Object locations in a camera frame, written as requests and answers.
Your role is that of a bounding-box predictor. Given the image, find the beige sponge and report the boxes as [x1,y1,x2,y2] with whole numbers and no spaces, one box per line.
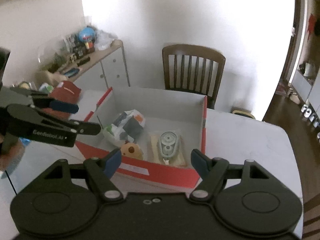
[148,131,187,167]

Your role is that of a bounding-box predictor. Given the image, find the white patterned plastic bag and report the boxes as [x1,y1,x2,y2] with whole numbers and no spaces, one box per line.
[103,109,146,148]

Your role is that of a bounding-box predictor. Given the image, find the orange round plush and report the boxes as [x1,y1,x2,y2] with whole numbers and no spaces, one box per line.
[120,142,143,160]

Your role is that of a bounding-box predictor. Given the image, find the person left hand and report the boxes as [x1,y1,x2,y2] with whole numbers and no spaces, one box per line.
[1,134,25,172]

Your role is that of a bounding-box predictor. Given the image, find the red paper bag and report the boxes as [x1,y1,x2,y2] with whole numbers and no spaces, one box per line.
[42,81,81,120]

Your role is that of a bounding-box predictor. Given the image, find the white wooden sideboard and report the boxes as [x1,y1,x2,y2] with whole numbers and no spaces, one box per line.
[59,40,130,91]

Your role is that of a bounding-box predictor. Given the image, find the small yellow stool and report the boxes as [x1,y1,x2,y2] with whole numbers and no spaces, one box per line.
[231,107,255,119]

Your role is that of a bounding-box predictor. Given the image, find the red cardboard box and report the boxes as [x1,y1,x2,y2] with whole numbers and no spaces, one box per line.
[79,87,207,190]

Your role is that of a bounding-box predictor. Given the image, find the blue globe toy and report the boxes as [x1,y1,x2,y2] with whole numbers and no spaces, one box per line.
[78,27,95,50]

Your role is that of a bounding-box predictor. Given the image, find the clear plastic bag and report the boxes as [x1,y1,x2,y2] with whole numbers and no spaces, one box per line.
[94,30,118,51]

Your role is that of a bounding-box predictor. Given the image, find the brown wooden chair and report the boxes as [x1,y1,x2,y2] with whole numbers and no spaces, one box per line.
[162,44,226,109]

